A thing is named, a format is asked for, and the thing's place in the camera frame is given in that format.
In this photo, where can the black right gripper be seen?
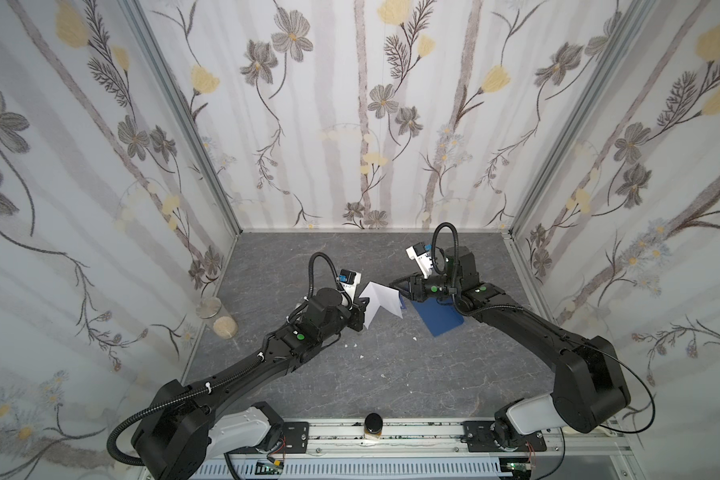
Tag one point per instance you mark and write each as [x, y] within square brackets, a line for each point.
[417, 288]

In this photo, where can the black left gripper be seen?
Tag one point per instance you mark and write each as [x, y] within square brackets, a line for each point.
[360, 312]

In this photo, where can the white letter with blue border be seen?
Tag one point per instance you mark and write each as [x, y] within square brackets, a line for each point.
[380, 297]

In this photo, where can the dark blue envelope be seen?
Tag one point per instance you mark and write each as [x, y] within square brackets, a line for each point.
[438, 317]

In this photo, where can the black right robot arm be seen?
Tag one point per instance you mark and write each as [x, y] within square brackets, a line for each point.
[589, 385]

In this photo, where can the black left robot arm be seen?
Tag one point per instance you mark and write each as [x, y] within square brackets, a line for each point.
[184, 424]

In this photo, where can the glass jar with cork lid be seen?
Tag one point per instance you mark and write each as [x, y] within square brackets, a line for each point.
[215, 316]

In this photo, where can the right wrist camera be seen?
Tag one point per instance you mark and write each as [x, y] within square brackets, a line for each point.
[420, 253]

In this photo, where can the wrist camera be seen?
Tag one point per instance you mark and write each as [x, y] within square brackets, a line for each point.
[420, 253]
[350, 281]

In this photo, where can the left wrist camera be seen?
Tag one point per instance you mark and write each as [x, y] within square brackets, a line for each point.
[350, 281]

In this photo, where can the black cylinder on rail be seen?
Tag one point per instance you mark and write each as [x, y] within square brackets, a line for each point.
[372, 426]

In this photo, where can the white perforated cable duct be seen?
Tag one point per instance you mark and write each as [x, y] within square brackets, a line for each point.
[372, 468]

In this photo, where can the aluminium mounting rail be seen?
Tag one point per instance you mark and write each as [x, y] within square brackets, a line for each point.
[432, 441]

